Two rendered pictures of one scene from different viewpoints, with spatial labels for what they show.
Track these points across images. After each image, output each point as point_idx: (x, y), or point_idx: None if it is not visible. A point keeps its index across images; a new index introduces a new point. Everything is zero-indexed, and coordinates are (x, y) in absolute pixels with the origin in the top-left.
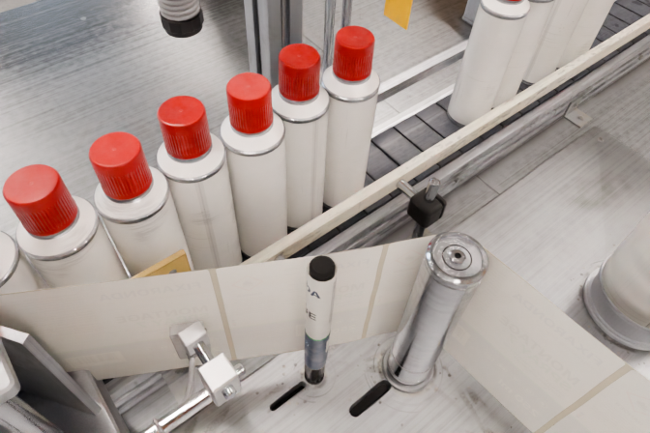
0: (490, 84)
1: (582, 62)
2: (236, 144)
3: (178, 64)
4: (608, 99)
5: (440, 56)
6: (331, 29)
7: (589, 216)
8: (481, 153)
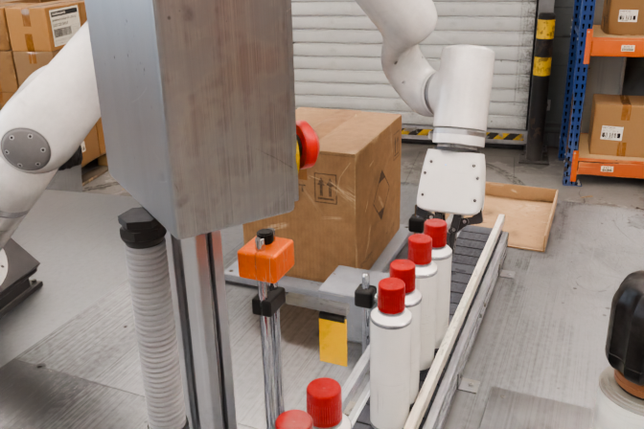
0: (404, 385)
1: (451, 337)
2: None
3: None
4: (479, 359)
5: (352, 376)
6: (272, 389)
7: None
8: None
